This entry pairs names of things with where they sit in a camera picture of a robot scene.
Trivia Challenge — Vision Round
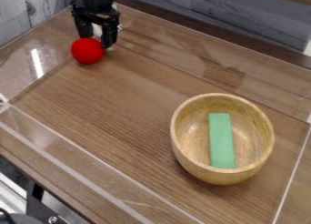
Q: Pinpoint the black table leg bracket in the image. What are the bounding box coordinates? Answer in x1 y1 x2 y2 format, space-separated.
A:
26 183 70 224

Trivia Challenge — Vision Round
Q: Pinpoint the clear acrylic table barrier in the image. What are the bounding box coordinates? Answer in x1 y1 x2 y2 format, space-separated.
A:
0 8 311 224

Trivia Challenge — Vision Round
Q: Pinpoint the red felt radish toy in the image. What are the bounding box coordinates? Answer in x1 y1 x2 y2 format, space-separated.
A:
71 37 113 65

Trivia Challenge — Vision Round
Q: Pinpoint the wooden bowl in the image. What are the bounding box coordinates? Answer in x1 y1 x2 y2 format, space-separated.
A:
170 93 277 185

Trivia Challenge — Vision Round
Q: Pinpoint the green rectangular block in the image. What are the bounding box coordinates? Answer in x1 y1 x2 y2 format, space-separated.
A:
210 113 237 168

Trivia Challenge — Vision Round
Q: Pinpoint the black cable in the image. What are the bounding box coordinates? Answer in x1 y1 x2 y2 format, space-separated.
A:
0 208 14 224

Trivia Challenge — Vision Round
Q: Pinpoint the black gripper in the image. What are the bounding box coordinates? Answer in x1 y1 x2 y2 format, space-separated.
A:
71 0 121 49

